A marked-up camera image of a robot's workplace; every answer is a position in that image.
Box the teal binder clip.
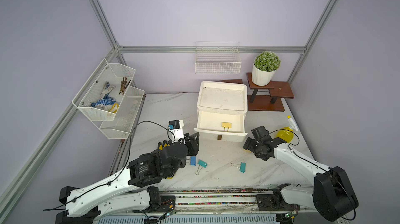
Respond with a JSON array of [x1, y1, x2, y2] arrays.
[[195, 159, 208, 175], [230, 163, 246, 173]]

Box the white drawer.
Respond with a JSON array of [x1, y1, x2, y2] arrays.
[[194, 111, 248, 142]]

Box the white plastic drawer unit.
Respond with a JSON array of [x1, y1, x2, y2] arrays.
[[197, 81, 248, 116]]

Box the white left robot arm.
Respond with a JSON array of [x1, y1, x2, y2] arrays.
[[55, 132, 200, 224]]

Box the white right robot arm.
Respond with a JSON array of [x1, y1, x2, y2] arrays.
[[243, 126, 359, 222]]

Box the blue binder clip right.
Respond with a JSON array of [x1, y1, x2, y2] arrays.
[[186, 156, 196, 166]]

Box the yellow black work glove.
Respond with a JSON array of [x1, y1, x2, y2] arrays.
[[157, 140, 180, 150]]

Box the yellow spray bottle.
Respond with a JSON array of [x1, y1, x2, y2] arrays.
[[276, 116, 299, 143]]

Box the brown wooden stepped stand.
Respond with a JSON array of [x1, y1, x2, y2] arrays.
[[222, 72, 295, 113]]

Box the green potted plant white pot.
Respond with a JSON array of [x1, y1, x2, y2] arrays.
[[252, 51, 281, 86]]

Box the blue white cloth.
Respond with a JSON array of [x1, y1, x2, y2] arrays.
[[90, 81, 119, 113]]

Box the wooden clothespins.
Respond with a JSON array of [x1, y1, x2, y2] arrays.
[[119, 77, 131, 95]]

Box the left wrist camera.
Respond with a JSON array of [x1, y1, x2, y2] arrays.
[[167, 120, 184, 143]]

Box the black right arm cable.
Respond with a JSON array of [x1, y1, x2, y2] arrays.
[[268, 128, 357, 221]]

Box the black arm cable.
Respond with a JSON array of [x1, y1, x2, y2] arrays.
[[43, 120, 176, 212], [268, 128, 357, 221]]

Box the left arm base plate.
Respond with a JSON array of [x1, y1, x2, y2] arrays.
[[132, 186, 176, 214]]

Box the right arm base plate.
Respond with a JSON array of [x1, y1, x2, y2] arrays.
[[256, 183, 300, 211]]

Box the white mesh lower wall bin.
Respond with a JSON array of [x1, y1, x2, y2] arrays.
[[99, 86, 145, 140]]

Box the white mesh wall bin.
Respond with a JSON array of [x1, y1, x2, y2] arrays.
[[72, 59, 136, 121], [99, 86, 145, 140]]

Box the white mesh upper wall bin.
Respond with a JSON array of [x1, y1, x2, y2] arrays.
[[72, 59, 136, 121]]

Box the white wire wall basket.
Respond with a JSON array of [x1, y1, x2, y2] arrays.
[[195, 42, 242, 75]]

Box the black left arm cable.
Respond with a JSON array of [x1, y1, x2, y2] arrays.
[[43, 120, 176, 212]]

